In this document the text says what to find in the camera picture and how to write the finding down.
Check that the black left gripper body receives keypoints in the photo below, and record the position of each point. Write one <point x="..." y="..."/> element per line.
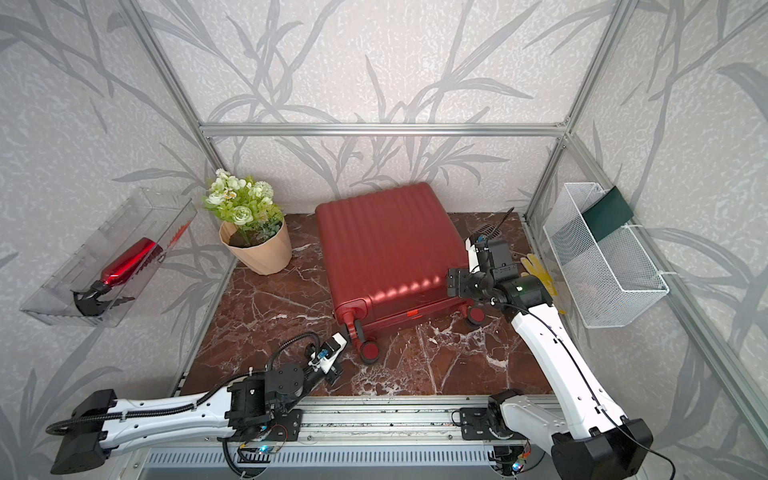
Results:
<point x="307" y="379"/>

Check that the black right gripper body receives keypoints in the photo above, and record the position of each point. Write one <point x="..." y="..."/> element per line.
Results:
<point x="467" y="284"/>

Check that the red hard-shell suitcase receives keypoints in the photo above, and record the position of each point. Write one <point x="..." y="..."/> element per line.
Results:
<point x="387" y="256"/>

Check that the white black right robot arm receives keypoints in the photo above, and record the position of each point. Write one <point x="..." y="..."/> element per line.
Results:
<point x="591" y="437"/>

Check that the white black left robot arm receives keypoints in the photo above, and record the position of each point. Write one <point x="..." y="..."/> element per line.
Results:
<point x="168" y="414"/>

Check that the yellow rubber glove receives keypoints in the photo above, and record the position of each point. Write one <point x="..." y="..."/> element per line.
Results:
<point x="534" y="266"/>

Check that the brown mesh scoop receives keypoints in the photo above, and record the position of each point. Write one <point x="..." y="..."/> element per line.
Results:
<point x="489" y="229"/>

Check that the dark green card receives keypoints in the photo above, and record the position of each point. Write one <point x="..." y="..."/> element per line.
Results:
<point x="608" y="214"/>

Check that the beige flower pot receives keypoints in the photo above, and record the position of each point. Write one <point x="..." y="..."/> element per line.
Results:
<point x="265" y="259"/>

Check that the white green artificial flowers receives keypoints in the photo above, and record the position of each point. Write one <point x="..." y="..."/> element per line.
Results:
<point x="248" y="205"/>

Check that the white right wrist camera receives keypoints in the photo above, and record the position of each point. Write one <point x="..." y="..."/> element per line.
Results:
<point x="475" y="244"/>

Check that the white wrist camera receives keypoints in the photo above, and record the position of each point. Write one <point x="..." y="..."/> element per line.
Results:
<point x="475" y="244"/>
<point x="324" y="358"/>

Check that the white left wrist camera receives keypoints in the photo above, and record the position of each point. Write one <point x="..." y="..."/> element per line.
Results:
<point x="324" y="358"/>

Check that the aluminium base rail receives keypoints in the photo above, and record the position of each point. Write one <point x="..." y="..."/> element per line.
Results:
<point x="407" y="420"/>

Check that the white wire mesh basket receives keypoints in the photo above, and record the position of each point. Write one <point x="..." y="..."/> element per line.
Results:
<point x="611" y="282"/>

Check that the clear plastic wall bin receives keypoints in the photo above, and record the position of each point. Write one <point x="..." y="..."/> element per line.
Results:
<point x="159" y="216"/>

